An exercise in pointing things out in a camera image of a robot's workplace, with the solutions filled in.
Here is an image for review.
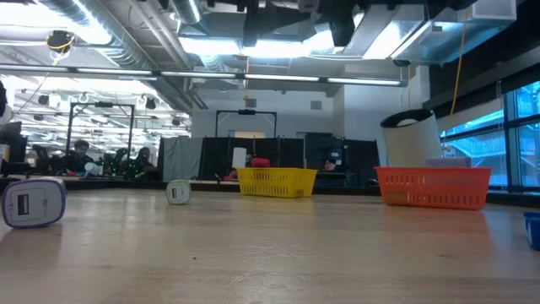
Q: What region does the white ceiling ventilation box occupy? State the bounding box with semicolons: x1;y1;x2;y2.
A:
466;0;518;24

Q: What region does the purple white USB charger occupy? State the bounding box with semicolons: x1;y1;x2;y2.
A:
1;176;68;230

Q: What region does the background robot station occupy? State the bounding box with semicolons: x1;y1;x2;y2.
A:
24;141;155;181

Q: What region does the orange plastic basket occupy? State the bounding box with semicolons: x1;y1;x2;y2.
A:
374;166;494;211

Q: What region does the green white USB charger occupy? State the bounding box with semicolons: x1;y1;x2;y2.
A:
165;179;192;206

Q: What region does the blue pocket calculator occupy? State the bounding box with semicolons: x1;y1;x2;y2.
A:
522;210;540;251

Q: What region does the blue lit window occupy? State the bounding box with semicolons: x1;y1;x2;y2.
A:
440;79;540;189

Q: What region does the white paper roll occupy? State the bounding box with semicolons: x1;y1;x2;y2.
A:
231;146;248;169

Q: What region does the black metal gantry frame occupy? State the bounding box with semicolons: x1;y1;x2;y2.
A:
214;109;278;138
65;101;136;158

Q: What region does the grey cloth cover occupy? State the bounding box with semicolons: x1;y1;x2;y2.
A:
155;135;204;183

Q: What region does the small silver spiral duct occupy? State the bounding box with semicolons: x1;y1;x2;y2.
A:
170;0;204;25

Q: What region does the yellow hanging cable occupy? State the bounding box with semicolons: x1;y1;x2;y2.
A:
449;23;467;116

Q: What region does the large silver spiral duct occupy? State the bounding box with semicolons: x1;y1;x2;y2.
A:
37;0;159;79

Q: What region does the long linear ceiling light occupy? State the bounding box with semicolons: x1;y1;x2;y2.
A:
0;63;408;88

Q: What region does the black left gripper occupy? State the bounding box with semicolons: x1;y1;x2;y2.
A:
242;0;328;47

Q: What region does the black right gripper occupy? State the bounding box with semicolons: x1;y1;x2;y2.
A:
320;0;368;48

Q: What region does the lavender USB wall charger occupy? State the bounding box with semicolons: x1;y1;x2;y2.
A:
424;156;472;169

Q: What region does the bright ceiling light panel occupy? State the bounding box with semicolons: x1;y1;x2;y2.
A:
179;35;338;59

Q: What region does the black yellow cable reel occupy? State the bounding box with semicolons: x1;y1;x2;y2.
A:
45;29;76;55

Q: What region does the yellow plastic basket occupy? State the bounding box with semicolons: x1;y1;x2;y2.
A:
235;167;318;198

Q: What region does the black partition panel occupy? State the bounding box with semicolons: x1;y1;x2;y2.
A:
197;135;305;181
303;133;381;189

